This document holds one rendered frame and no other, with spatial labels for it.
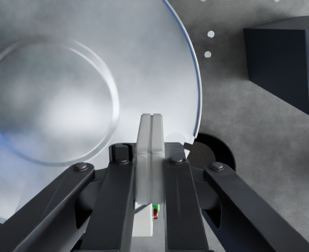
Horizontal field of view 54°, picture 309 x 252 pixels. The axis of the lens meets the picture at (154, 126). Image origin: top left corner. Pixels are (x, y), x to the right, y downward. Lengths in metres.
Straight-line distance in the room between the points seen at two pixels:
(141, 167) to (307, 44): 0.57
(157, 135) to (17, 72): 0.17
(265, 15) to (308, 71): 0.47
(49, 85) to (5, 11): 0.07
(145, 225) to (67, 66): 0.34
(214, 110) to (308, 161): 0.42
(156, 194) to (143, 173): 0.01
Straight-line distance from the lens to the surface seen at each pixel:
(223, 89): 1.12
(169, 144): 0.18
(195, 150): 1.17
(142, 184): 0.16
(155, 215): 0.55
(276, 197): 1.34
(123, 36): 0.29
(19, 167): 0.35
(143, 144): 0.16
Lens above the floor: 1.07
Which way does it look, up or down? 72 degrees down
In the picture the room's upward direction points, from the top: 178 degrees counter-clockwise
